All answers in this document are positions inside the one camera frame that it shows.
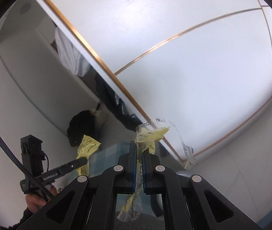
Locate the teal checked tablecloth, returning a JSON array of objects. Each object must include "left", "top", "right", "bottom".
[{"left": 89, "top": 141, "right": 156, "bottom": 217}]

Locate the cream tote bag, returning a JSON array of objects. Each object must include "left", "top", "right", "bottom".
[{"left": 91, "top": 108, "right": 108, "bottom": 129}]

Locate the yellow clear snack wrapper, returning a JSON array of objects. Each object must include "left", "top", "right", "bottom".
[{"left": 117, "top": 118, "right": 196, "bottom": 222}]

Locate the person's left hand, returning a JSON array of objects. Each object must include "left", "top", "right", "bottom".
[{"left": 25, "top": 194, "right": 47, "bottom": 214}]

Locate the white hanging garment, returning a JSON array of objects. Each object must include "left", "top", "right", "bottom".
[{"left": 55, "top": 27, "right": 91, "bottom": 77}]

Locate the black braided cable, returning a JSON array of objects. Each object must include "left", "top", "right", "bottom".
[{"left": 0, "top": 117, "right": 55, "bottom": 200}]

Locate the black bag on floor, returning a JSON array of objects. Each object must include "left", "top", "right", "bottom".
[{"left": 67, "top": 109, "right": 98, "bottom": 147}]

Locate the black hanging backpack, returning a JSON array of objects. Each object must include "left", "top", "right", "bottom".
[{"left": 95, "top": 74, "right": 142, "bottom": 132}]

